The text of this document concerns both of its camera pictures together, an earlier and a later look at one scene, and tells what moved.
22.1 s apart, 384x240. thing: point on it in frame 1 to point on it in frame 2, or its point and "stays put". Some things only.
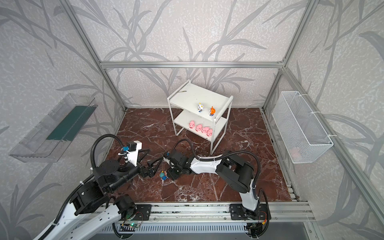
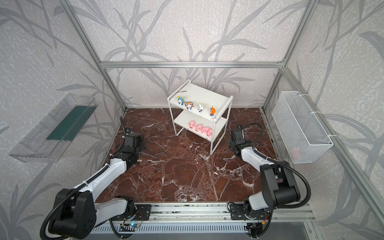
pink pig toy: x=209 y=132 stays put
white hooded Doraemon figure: x=200 y=107 stays put
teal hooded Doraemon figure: x=162 y=175 to x=180 y=100
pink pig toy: x=191 y=124 stays put
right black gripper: x=172 y=162 to x=236 y=132
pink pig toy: x=198 y=127 stays put
